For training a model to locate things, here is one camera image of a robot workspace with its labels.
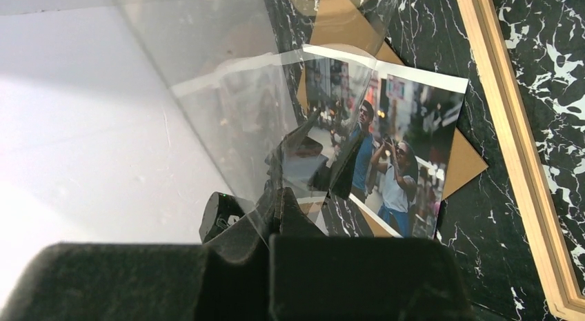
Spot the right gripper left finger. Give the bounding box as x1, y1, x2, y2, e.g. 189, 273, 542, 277
1, 190, 279, 320

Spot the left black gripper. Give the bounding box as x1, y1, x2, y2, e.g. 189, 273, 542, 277
199, 192, 254, 244

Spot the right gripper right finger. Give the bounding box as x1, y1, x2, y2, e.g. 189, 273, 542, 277
269, 188, 475, 320

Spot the printed street photo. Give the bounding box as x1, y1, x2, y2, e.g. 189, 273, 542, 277
283, 44, 468, 238

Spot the clear plastic cover sheet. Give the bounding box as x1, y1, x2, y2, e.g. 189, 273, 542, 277
107, 0, 403, 244

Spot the brown cardboard backing board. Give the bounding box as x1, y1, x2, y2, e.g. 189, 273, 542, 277
291, 0, 487, 220

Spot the light wooden picture frame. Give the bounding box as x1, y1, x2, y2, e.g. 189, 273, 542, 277
457, 0, 584, 320

